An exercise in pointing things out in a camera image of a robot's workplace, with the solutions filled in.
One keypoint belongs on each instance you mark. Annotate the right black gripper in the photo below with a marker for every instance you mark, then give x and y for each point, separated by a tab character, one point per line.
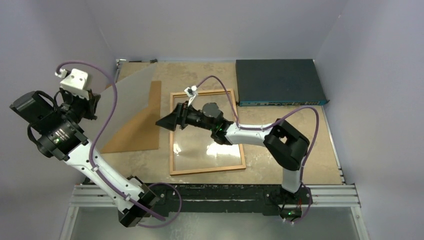
179	117

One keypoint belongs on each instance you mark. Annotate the brown cardboard backing board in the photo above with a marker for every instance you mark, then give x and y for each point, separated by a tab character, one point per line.
140	133

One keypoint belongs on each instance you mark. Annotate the black mounting plate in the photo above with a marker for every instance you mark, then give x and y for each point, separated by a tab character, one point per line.
266	199

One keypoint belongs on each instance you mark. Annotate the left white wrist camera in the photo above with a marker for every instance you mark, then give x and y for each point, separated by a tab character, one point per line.
75	82

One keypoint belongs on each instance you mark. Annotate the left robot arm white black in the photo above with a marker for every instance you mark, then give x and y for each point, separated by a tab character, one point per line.
55	131

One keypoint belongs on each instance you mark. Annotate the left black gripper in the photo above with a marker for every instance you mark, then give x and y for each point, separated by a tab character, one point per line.
88	104

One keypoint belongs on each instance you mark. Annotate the clear acrylic sheet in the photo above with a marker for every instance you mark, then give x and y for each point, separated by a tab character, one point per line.
208	139

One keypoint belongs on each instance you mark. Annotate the wooden picture frame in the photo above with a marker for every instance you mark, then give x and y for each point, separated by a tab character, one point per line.
207	132

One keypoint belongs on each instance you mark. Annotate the aluminium rail base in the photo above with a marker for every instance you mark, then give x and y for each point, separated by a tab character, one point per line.
322	195

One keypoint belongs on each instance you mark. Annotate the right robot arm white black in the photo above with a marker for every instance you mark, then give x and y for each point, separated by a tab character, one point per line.
288	146

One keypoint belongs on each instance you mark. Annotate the plant photo print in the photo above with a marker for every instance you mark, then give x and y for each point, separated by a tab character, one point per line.
132	97

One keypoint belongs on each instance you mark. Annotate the dark blue network switch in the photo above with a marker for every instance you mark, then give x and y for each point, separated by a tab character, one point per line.
278	82

